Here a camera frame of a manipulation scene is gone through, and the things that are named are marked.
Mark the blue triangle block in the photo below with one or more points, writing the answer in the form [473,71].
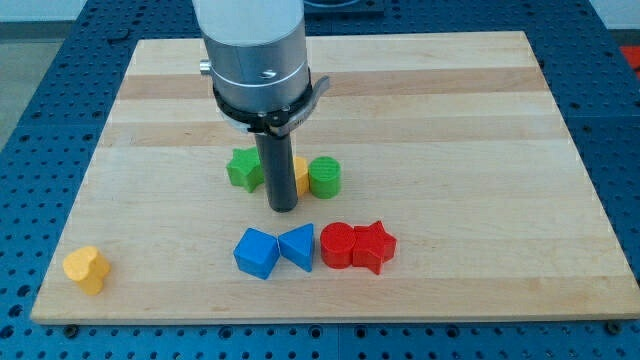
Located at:
[297,246]

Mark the yellow heart block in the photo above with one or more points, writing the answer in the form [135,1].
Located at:
[87,267]

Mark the red cylinder block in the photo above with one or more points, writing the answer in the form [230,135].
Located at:
[337,241]

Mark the red object at right edge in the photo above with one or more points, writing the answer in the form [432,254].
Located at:
[632,55]

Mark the wooden board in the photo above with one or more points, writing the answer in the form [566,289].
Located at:
[452,140]

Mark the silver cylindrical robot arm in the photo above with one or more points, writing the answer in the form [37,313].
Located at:
[257,51]

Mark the green cylinder block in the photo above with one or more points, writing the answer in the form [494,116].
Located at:
[325,177]

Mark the green star block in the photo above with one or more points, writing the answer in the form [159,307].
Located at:
[244,169]

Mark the red star block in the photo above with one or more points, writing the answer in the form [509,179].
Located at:
[373,247]

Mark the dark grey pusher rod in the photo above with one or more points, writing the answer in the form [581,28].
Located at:
[276,158]

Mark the yellow block behind rod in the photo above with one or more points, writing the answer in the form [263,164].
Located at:
[301,175]

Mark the blue cube block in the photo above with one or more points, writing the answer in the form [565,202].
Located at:
[257,253]

